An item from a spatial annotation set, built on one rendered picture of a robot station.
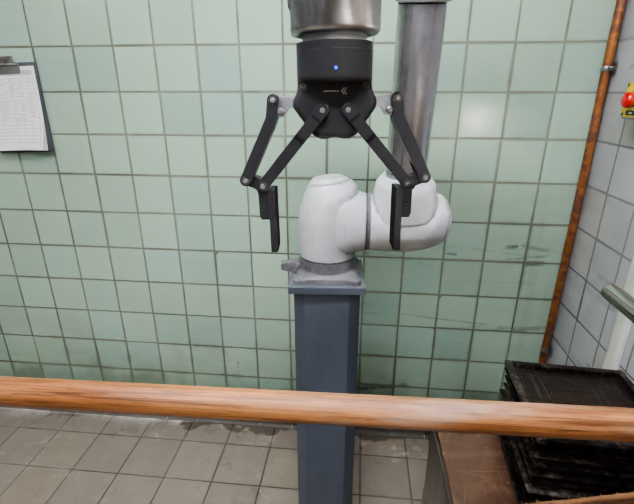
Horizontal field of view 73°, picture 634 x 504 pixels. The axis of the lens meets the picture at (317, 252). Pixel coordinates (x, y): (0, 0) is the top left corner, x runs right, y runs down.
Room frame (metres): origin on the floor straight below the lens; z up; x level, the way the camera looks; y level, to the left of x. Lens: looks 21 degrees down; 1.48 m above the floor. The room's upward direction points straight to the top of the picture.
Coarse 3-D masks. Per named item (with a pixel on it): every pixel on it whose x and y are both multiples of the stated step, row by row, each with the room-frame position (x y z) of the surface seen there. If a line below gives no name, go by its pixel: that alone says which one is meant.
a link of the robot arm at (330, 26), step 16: (288, 0) 0.45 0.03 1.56; (304, 0) 0.43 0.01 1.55; (320, 0) 0.42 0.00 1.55; (336, 0) 0.42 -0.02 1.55; (352, 0) 0.42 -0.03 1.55; (368, 0) 0.43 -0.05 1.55; (304, 16) 0.43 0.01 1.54; (320, 16) 0.42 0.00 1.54; (336, 16) 0.42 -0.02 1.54; (352, 16) 0.42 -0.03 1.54; (368, 16) 0.43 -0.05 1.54; (304, 32) 0.43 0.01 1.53; (320, 32) 0.43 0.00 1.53; (336, 32) 0.43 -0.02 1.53; (352, 32) 0.43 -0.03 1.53; (368, 32) 0.44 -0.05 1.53
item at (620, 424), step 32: (0, 384) 0.36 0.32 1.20; (32, 384) 0.36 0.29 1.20; (64, 384) 0.36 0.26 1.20; (96, 384) 0.36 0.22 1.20; (128, 384) 0.36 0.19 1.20; (160, 384) 0.36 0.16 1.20; (192, 416) 0.33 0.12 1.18; (224, 416) 0.33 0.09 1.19; (256, 416) 0.33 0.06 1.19; (288, 416) 0.32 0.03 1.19; (320, 416) 0.32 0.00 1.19; (352, 416) 0.32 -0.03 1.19; (384, 416) 0.32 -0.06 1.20; (416, 416) 0.32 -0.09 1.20; (448, 416) 0.31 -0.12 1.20; (480, 416) 0.31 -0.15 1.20; (512, 416) 0.31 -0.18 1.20; (544, 416) 0.31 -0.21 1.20; (576, 416) 0.31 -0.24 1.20; (608, 416) 0.31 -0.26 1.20
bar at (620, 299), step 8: (608, 288) 0.65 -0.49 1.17; (616, 288) 0.64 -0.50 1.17; (608, 296) 0.64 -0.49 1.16; (616, 296) 0.62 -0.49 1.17; (624, 296) 0.61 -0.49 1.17; (616, 304) 0.61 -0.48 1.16; (624, 304) 0.60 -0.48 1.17; (632, 304) 0.59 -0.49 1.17; (624, 312) 0.59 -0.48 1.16; (632, 312) 0.57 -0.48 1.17; (632, 320) 0.57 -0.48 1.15
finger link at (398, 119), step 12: (396, 96) 0.45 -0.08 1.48; (396, 108) 0.45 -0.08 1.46; (396, 120) 0.45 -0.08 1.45; (396, 132) 0.47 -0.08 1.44; (408, 132) 0.45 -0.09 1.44; (408, 144) 0.45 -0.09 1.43; (408, 156) 0.46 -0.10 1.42; (420, 156) 0.45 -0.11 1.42; (420, 168) 0.45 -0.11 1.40; (420, 180) 0.45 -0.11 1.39
